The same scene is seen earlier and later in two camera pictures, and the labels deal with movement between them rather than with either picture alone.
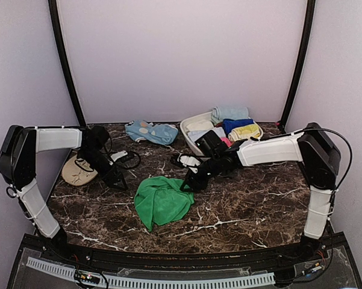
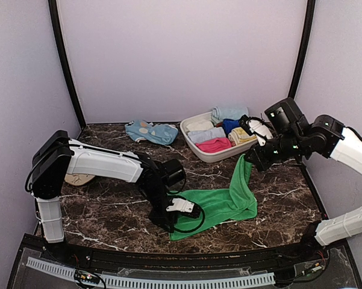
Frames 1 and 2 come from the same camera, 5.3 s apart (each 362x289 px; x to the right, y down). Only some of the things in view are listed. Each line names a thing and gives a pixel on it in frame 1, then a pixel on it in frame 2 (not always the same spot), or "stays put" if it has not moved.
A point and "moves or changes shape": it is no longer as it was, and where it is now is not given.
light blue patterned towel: x=143 y=130 stays put
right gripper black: x=196 y=181 → x=262 y=161
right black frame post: x=310 y=17 stays put
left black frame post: x=55 y=16 stays put
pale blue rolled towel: x=218 y=113 stays put
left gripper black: x=118 y=177 → x=159 y=219
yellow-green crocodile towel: x=244 y=132 stays put
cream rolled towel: x=202 y=124 stays put
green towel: x=159 y=201 moves or changes shape
